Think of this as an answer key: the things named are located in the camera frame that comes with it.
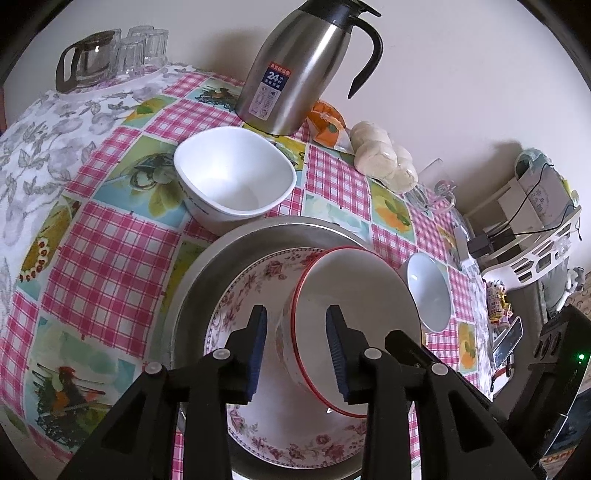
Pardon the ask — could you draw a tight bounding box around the stainless steel round plate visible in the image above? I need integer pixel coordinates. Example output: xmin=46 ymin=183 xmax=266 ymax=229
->
xmin=160 ymin=217 xmax=367 ymax=479

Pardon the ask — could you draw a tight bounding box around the floral rimmed round plate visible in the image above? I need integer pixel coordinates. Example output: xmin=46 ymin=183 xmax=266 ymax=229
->
xmin=202 ymin=246 xmax=422 ymax=470

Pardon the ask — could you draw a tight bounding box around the light blue bowl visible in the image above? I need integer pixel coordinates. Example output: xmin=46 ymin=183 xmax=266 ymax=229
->
xmin=402 ymin=252 xmax=452 ymax=333

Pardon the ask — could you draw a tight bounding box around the strawberry pattern bowl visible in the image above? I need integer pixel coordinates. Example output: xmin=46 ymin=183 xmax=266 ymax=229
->
xmin=276 ymin=247 xmax=422 ymax=419

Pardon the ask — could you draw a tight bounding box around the white square bowl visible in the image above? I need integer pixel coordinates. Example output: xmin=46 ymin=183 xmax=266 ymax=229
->
xmin=173 ymin=126 xmax=297 ymax=236

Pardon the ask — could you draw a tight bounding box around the smartphone on stand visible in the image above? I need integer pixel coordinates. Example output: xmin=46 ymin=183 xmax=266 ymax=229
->
xmin=492 ymin=316 xmax=524 ymax=370

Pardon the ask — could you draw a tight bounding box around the colourful candy packet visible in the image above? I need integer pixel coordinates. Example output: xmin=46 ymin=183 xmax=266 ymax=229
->
xmin=486 ymin=281 xmax=513 ymax=325

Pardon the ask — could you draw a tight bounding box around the black power adapter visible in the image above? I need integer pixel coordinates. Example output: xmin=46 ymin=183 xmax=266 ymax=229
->
xmin=467 ymin=233 xmax=495 ymax=259

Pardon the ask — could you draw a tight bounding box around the white power strip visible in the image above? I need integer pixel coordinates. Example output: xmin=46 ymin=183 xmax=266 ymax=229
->
xmin=453 ymin=226 xmax=473 ymax=270

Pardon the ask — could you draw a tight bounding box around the glass mug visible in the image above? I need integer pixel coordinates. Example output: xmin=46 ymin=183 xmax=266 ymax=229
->
xmin=406 ymin=158 xmax=457 ymax=215

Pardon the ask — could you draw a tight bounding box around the checkered floral tablecloth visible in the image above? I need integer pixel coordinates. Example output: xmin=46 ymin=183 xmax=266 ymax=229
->
xmin=1 ymin=64 xmax=492 ymax=478

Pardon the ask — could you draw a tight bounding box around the bag of white buns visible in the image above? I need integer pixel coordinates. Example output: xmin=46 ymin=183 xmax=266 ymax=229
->
xmin=349 ymin=121 xmax=419 ymax=194

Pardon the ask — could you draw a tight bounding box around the orange snack packet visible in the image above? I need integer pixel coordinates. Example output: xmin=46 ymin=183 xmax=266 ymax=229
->
xmin=307 ymin=100 xmax=349 ymax=150

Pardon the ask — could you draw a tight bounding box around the glass coffee pot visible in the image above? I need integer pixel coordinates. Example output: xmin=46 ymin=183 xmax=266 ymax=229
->
xmin=55 ymin=29 xmax=121 ymax=93

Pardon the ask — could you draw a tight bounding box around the stainless steel thermos jug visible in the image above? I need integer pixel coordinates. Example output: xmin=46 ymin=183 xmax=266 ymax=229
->
xmin=235 ymin=0 xmax=384 ymax=136

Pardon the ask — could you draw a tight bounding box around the clear drinking glass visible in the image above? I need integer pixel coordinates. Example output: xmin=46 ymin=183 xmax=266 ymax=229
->
xmin=109 ymin=25 xmax=168 ymax=78

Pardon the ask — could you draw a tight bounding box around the black charger cable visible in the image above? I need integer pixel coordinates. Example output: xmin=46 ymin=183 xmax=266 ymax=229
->
xmin=489 ymin=158 xmax=560 ymax=241

